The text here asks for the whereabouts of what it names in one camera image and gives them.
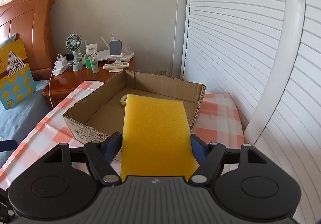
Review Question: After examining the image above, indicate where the yellow green sponge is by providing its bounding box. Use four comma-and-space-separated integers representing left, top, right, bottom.
120, 94, 197, 179

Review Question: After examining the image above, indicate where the cream hair scrunchie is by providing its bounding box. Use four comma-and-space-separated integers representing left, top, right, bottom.
120, 95, 127, 106

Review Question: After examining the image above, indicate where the cardboard box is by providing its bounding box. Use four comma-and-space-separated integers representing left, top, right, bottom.
63, 70, 206, 144

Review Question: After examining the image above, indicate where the checked pink white tablecloth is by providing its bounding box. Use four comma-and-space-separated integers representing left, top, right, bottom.
1, 81, 245, 190

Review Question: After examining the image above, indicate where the yellow blue snack bag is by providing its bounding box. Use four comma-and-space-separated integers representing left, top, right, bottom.
0, 39, 36, 109

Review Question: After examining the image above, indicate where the wooden nightstand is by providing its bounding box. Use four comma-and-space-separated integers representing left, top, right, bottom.
43, 61, 116, 108

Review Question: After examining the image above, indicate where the mint green tube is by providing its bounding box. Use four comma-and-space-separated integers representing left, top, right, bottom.
90, 52, 99, 74

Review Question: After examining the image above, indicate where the white remote control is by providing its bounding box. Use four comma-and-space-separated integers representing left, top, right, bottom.
103, 62, 129, 70

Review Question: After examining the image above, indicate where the green bottle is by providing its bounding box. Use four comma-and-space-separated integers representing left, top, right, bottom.
84, 54, 91, 69

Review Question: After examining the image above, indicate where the white power strip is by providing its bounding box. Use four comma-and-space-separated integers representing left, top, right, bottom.
52, 53, 71, 76

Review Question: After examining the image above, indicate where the white router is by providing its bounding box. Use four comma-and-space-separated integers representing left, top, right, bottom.
97, 35, 134, 62

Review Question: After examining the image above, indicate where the white phone stand mirror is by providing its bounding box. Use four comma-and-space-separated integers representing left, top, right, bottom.
109, 34, 122, 62

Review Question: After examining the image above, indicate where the mint handheld fan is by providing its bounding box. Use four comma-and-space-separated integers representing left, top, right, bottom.
66, 34, 83, 71

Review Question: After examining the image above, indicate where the wooden bed headboard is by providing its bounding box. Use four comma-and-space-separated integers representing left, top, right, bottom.
1, 0, 56, 81

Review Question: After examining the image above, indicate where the white louvered door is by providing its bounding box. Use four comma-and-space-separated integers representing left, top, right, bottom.
181, 0, 320, 223

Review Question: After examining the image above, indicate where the white charging cable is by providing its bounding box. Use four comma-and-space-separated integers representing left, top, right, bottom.
48, 70, 57, 109

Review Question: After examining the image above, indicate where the wall power outlet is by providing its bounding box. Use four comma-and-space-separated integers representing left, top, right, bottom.
157, 69, 169, 76

